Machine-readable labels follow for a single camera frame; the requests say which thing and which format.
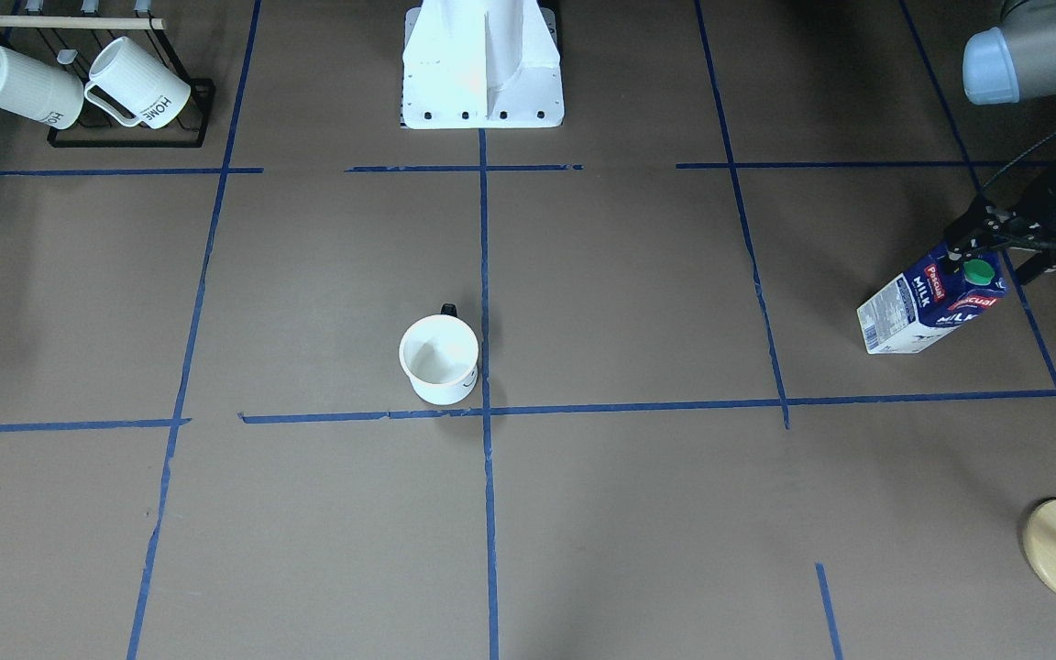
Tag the blue milk carton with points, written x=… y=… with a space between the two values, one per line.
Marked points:
x=930 y=300

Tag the white smiley face mug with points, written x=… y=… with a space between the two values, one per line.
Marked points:
x=440 y=355

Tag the white HOME mug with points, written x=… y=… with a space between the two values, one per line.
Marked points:
x=133 y=87

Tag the white ribbed mug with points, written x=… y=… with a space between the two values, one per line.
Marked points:
x=35 y=90

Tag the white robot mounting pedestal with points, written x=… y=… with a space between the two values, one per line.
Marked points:
x=482 y=65

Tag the black wire mug rack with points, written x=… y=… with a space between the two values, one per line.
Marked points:
x=71 y=36

